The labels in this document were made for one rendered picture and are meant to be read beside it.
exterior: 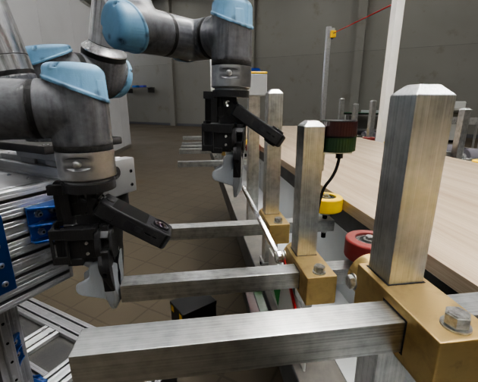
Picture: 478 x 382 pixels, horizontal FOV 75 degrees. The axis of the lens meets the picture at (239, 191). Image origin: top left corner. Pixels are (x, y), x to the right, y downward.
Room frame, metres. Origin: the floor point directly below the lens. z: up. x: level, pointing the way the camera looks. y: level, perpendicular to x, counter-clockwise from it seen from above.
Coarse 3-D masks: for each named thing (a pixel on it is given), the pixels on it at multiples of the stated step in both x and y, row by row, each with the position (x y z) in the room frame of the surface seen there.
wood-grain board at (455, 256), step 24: (288, 144) 1.79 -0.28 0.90; (360, 144) 1.79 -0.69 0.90; (288, 168) 1.20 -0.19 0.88; (360, 168) 1.11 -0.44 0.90; (456, 168) 1.11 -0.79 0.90; (336, 192) 0.81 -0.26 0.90; (360, 192) 0.81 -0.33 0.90; (456, 192) 0.81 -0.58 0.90; (360, 216) 0.66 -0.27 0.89; (456, 216) 0.62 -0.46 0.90; (432, 240) 0.50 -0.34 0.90; (456, 240) 0.50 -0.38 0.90; (432, 264) 0.44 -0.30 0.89; (456, 264) 0.42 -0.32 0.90; (456, 288) 0.39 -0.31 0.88
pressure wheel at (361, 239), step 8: (352, 232) 0.52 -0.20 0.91; (360, 232) 0.52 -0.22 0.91; (368, 232) 0.52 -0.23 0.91; (352, 240) 0.49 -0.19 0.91; (360, 240) 0.49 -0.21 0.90; (368, 240) 0.49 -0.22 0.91; (344, 248) 0.50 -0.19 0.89; (352, 248) 0.48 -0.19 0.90; (360, 248) 0.47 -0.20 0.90; (368, 248) 0.46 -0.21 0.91; (352, 256) 0.48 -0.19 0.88
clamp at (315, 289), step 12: (288, 252) 0.53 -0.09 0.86; (288, 264) 0.52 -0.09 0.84; (300, 264) 0.47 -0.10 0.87; (312, 264) 0.47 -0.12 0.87; (324, 264) 0.47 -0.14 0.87; (300, 276) 0.46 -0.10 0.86; (312, 276) 0.43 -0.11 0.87; (324, 276) 0.43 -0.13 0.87; (336, 276) 0.44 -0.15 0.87; (300, 288) 0.45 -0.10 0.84; (312, 288) 0.43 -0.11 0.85; (324, 288) 0.43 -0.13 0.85; (312, 300) 0.43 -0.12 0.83; (324, 300) 0.43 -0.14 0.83
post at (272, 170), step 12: (276, 96) 0.75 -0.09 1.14; (276, 108) 0.75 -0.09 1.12; (276, 120) 0.75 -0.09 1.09; (264, 144) 0.78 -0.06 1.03; (264, 156) 0.78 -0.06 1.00; (276, 156) 0.75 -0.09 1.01; (264, 168) 0.77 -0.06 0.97; (276, 168) 0.75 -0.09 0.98; (264, 180) 0.77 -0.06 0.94; (276, 180) 0.75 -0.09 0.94; (264, 192) 0.77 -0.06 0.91; (276, 192) 0.75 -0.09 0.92; (264, 204) 0.76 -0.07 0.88; (276, 204) 0.75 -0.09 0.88; (264, 240) 0.76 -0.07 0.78; (264, 252) 0.75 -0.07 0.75
